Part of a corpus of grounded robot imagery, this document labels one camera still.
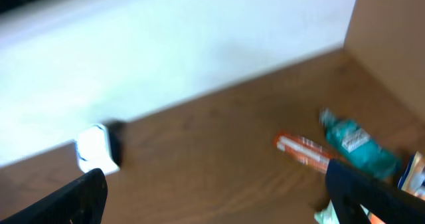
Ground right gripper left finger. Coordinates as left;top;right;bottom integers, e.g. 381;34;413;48
1;168;108;224

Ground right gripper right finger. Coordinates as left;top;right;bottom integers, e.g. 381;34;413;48
325;160;424;223

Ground mint green wipes pack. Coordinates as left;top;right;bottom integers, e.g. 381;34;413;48
313;199;371;224

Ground small orange snack packet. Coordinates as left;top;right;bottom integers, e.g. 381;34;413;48
368;213;386;224

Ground teal Listerine mouthwash bottle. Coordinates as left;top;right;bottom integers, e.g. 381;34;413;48
319;108;401;179

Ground orange snack bar wrapper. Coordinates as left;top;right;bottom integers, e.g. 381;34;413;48
274;132;345;174

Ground yellow chips bag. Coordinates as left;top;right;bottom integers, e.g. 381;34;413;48
397;152;424;200

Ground white barcode scanner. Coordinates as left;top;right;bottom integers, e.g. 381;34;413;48
74;120;125;175

